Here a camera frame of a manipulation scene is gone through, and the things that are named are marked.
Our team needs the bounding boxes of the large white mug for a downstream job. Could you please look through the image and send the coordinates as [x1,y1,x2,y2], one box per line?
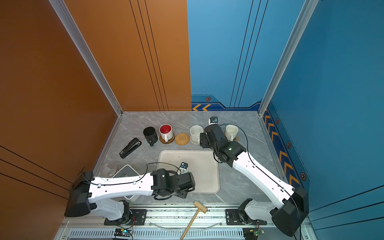
[190,125,204,145]

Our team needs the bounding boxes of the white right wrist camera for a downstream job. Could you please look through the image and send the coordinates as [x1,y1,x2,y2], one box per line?
[209,116,219,125]

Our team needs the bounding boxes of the red inside white mug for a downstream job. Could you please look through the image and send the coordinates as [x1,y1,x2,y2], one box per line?
[159,124,174,142]

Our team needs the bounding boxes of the aluminium corner post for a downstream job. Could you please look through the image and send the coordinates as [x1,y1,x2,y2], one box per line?
[49,0,123,117]
[258,0,319,117]

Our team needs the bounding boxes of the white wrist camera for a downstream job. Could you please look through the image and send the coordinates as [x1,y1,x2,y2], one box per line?
[209,116,219,125]
[179,162,189,174]

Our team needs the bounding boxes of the wooden mallet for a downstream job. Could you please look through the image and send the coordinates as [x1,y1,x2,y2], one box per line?
[180,201,208,240]

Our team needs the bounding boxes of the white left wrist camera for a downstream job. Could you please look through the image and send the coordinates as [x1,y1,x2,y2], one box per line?
[179,162,189,174]

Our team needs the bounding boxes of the aluminium corner post left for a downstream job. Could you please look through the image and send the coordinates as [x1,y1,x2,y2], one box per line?
[49,0,123,117]

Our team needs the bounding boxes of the aluminium front rail frame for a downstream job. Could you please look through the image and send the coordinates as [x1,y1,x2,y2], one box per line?
[53,203,319,240]

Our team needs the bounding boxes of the right green circuit board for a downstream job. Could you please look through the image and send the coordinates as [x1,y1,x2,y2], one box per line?
[243,228,261,240]

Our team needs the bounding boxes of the left green circuit board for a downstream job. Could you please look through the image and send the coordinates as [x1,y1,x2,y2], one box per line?
[114,228,134,240]

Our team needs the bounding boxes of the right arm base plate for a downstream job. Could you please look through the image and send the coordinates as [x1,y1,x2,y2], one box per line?
[225,209,267,226]

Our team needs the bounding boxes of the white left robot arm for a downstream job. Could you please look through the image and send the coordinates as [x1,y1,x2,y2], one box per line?
[64,169,196,224]

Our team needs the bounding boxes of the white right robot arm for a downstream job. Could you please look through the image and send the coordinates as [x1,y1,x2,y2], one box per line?
[200,124,310,237]

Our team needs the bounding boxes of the tan woven rattan coaster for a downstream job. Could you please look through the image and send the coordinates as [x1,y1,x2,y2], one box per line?
[175,133,190,146]

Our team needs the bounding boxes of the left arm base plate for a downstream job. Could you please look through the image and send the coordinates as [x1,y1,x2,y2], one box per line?
[104,209,147,227]

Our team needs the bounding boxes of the clear glass cup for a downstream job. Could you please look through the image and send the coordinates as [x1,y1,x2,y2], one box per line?
[100,163,118,178]

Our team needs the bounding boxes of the black stapler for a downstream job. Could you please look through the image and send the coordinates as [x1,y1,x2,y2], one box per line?
[119,138,142,159]

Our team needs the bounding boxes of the black mug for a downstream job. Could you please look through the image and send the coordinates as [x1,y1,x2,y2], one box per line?
[143,127,159,147]

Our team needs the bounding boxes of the green circuit board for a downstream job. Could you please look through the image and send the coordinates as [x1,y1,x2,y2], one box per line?
[243,228,261,240]
[114,228,134,240]

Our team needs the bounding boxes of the glossy brown round coaster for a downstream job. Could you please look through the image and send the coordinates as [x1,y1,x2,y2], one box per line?
[159,136,175,145]

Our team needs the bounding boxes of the aluminium corner post right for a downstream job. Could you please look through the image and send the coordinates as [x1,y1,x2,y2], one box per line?
[258,0,319,117]

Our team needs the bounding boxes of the beige serving tray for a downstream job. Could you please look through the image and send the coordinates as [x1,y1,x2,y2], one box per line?
[157,150,220,194]

